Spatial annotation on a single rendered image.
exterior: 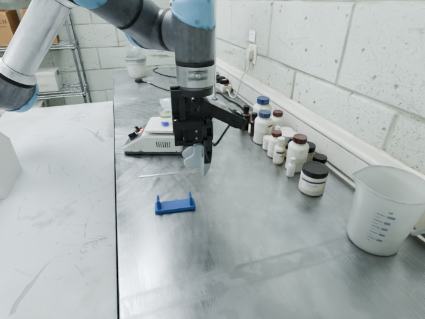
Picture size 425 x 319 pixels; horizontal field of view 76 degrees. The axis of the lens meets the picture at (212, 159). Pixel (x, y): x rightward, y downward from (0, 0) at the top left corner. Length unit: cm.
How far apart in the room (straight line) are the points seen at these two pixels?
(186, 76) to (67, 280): 44
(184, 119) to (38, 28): 53
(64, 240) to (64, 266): 7
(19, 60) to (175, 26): 57
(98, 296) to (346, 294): 44
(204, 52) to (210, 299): 44
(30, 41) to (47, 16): 9
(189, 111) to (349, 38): 53
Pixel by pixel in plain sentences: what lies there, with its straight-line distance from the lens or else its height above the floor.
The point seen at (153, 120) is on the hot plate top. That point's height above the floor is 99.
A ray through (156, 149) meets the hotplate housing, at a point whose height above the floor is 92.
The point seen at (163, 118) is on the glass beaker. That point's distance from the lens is 92.
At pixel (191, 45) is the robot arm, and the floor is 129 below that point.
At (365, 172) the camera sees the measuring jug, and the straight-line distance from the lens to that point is 67.
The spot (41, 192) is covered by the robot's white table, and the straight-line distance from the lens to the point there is 89.
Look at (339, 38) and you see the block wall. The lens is 94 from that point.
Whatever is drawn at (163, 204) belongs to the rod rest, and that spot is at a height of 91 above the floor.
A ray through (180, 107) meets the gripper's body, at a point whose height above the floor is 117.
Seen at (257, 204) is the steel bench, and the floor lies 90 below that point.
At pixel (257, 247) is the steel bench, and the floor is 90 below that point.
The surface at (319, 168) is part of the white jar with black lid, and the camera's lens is 77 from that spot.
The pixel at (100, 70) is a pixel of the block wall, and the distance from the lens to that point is 339.
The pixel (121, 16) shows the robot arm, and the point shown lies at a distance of 53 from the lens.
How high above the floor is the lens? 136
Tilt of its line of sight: 31 degrees down
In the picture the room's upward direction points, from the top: straight up
